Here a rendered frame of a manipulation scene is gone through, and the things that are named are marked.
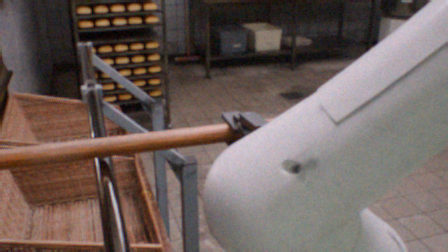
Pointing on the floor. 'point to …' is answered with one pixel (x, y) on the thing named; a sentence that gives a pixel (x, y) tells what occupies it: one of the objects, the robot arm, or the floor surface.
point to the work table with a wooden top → (271, 24)
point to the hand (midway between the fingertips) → (236, 132)
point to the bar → (112, 216)
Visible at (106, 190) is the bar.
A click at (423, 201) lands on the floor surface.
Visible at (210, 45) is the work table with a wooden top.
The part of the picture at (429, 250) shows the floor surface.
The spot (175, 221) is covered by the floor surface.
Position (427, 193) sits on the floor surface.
